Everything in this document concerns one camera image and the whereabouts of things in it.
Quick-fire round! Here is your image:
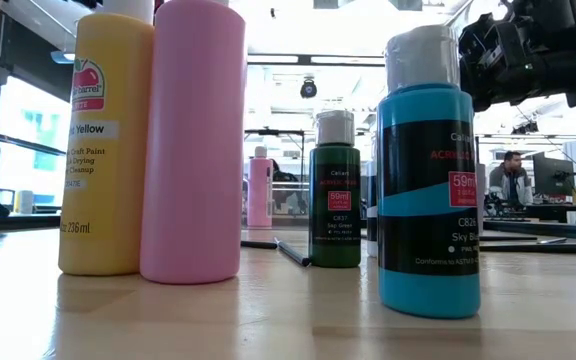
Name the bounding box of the person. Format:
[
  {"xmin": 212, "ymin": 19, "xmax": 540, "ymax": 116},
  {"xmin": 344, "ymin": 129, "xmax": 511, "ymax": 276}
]
[
  {"xmin": 487, "ymin": 149, "xmax": 534, "ymax": 206},
  {"xmin": 270, "ymin": 158, "xmax": 302, "ymax": 212}
]

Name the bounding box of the small sky blue paint bottle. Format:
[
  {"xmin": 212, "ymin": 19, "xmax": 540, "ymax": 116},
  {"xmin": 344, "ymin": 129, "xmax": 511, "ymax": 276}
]
[{"xmin": 376, "ymin": 24, "xmax": 482, "ymax": 320}]

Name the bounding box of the black background desk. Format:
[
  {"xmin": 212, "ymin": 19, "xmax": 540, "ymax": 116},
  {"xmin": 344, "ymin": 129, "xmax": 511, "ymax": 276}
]
[{"xmin": 485, "ymin": 202, "xmax": 576, "ymax": 225}]

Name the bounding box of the thin black paintbrush silver ferrule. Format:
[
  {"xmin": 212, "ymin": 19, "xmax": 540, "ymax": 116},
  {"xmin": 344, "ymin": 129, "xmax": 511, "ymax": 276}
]
[{"xmin": 480, "ymin": 235, "xmax": 568, "ymax": 245}]

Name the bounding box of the black ceiling camera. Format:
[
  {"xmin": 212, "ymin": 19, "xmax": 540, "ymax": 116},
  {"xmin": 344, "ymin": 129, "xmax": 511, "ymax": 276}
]
[{"xmin": 299, "ymin": 77, "xmax": 319, "ymax": 100}]

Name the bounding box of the purple plastic cup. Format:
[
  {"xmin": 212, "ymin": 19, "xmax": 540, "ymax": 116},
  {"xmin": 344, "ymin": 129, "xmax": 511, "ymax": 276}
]
[{"xmin": 476, "ymin": 162, "xmax": 487, "ymax": 236}]

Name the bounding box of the small sap green paint bottle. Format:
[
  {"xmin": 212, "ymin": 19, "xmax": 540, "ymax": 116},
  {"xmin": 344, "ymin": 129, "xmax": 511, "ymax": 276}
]
[{"xmin": 309, "ymin": 110, "xmax": 362, "ymax": 269}]

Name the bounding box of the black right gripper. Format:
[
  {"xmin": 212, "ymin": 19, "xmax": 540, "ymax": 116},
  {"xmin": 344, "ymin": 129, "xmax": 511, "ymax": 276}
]
[{"xmin": 458, "ymin": 19, "xmax": 567, "ymax": 113}]

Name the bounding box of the white canister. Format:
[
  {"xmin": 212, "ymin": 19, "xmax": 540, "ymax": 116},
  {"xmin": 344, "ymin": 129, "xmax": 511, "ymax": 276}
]
[{"xmin": 15, "ymin": 189, "xmax": 35, "ymax": 215}]

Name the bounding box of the black computer monitor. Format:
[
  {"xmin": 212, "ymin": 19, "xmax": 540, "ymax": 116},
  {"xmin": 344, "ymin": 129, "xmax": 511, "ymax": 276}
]
[{"xmin": 532, "ymin": 152, "xmax": 576, "ymax": 199}]

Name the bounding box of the large yellow paint bottle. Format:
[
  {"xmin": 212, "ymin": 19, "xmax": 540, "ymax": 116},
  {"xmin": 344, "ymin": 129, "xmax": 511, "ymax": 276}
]
[{"xmin": 58, "ymin": 0, "xmax": 155, "ymax": 277}]

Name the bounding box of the black metal gantry frame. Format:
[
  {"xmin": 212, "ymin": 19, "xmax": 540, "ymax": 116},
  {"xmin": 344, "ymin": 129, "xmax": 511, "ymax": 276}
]
[{"xmin": 244, "ymin": 128, "xmax": 307, "ymax": 186}]

